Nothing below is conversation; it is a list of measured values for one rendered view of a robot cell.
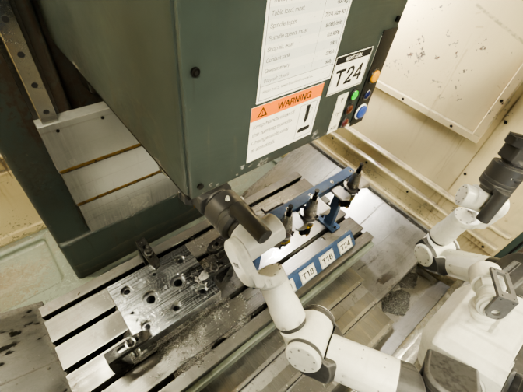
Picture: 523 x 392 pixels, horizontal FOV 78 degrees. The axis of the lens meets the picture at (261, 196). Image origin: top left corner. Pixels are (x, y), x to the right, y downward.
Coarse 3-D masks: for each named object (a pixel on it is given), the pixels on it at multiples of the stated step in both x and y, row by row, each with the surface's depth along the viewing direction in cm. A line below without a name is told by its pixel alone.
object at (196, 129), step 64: (64, 0) 57; (128, 0) 37; (192, 0) 31; (256, 0) 36; (384, 0) 51; (128, 64) 45; (192, 64) 36; (256, 64) 42; (128, 128) 59; (192, 128) 42; (320, 128) 63; (192, 192) 50
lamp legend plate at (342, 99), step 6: (342, 96) 61; (336, 102) 61; (342, 102) 62; (336, 108) 62; (342, 108) 64; (336, 114) 64; (336, 120) 65; (330, 126) 65; (336, 126) 67; (330, 132) 67
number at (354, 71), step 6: (360, 60) 57; (366, 60) 58; (348, 66) 56; (354, 66) 57; (360, 66) 58; (348, 72) 57; (354, 72) 58; (360, 72) 60; (348, 78) 58; (354, 78) 59; (342, 84) 58; (348, 84) 59
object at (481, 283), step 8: (472, 264) 75; (480, 264) 73; (488, 264) 72; (496, 264) 73; (472, 272) 73; (480, 272) 71; (488, 272) 71; (472, 280) 72; (480, 280) 71; (488, 280) 70; (472, 288) 73; (480, 288) 70; (488, 288) 68; (504, 288) 70; (480, 296) 67; (472, 304) 73
